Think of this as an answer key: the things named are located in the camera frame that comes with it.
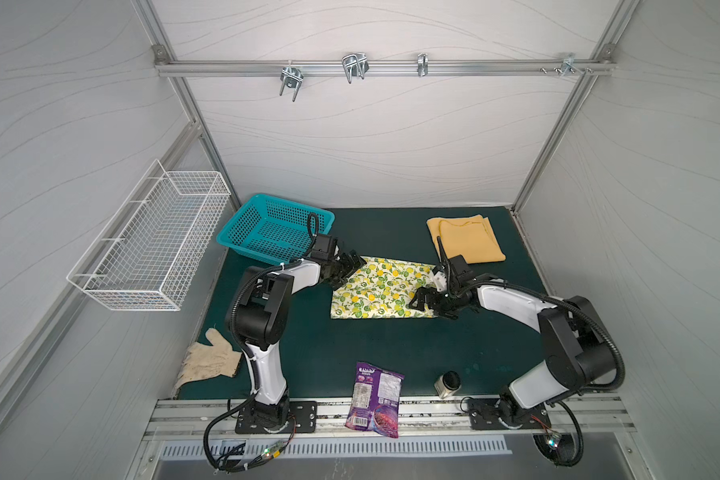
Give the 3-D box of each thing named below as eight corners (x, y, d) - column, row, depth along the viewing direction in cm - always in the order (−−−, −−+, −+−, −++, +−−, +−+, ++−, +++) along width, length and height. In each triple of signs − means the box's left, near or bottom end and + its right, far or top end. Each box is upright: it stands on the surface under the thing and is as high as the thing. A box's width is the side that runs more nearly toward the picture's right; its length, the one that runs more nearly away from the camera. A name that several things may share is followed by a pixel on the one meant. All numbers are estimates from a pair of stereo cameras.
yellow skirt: (433, 263, 107) (435, 257, 104) (426, 221, 120) (427, 215, 117) (502, 263, 107) (506, 258, 104) (487, 221, 120) (490, 215, 117)
